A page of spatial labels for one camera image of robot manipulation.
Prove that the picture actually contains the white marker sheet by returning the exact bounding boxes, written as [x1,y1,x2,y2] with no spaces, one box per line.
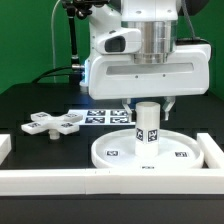
[70,109,135,126]

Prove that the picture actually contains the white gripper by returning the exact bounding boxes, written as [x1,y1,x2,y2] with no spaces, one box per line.
[89,44,211,121]

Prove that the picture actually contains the white right fence bar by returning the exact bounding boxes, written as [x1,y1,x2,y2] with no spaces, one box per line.
[197,133,224,169]

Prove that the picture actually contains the white left fence bar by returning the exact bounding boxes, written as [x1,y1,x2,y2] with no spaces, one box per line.
[0,134,12,165]

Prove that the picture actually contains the white front fence bar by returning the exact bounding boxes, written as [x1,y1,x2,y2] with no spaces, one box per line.
[0,169,224,196]

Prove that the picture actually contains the black cable bundle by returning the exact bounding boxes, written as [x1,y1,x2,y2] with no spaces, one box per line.
[31,63,86,84]

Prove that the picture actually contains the white cross-shaped table base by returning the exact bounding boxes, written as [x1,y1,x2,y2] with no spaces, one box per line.
[21,112,83,140]

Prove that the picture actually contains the white round table top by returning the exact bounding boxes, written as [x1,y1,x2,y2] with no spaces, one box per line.
[91,129,204,170]

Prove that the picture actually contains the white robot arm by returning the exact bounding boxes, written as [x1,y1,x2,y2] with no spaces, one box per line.
[81,0,211,112]

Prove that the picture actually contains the white fence bar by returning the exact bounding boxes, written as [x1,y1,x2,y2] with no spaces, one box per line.
[197,133,224,169]
[0,169,224,196]
[0,134,12,165]

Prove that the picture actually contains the grey thin cable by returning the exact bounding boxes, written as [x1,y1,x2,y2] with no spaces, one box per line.
[50,0,63,83]

